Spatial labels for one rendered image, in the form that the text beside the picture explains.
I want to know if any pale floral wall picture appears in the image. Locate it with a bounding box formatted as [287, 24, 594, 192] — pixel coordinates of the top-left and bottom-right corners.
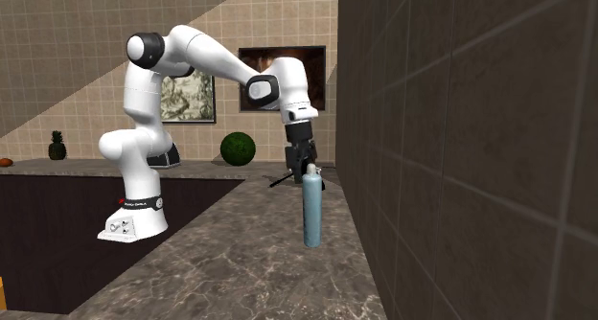
[160, 68, 217, 125]

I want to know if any dark green pineapple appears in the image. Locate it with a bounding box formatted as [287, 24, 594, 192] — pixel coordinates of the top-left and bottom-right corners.
[47, 129, 68, 161]

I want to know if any green ball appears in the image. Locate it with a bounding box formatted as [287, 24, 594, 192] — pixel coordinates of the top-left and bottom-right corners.
[219, 131, 258, 168]

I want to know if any thin black stick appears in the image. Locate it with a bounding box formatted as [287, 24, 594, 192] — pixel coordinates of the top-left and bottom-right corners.
[268, 171, 296, 189]

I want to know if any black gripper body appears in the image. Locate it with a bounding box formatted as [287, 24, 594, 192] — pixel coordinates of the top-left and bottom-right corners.
[284, 120, 319, 163]

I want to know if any dark brown wall picture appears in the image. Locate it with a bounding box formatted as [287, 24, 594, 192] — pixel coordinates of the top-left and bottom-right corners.
[238, 45, 327, 113]

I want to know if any black and white appliance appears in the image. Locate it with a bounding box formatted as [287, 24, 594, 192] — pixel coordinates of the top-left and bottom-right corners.
[146, 142, 182, 170]

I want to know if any light blue bottle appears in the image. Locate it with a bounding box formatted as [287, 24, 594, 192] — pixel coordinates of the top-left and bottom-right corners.
[301, 163, 325, 249]

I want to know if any dark robot stand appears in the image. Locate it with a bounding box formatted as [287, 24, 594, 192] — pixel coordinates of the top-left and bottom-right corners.
[0, 173, 247, 315]

